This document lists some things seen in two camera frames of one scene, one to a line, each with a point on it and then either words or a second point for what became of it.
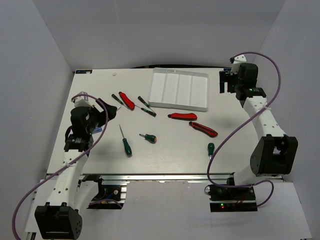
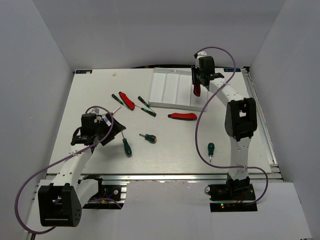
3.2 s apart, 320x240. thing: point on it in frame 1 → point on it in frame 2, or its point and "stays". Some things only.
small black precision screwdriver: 114,96 stays
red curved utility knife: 130,104 stays
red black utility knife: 206,130 → 197,89
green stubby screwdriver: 210,149 stays
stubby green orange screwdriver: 151,139 stays
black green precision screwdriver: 139,98 stays
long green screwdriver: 128,150 stays
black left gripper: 112,109 → 117,128
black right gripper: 226,76 → 193,69
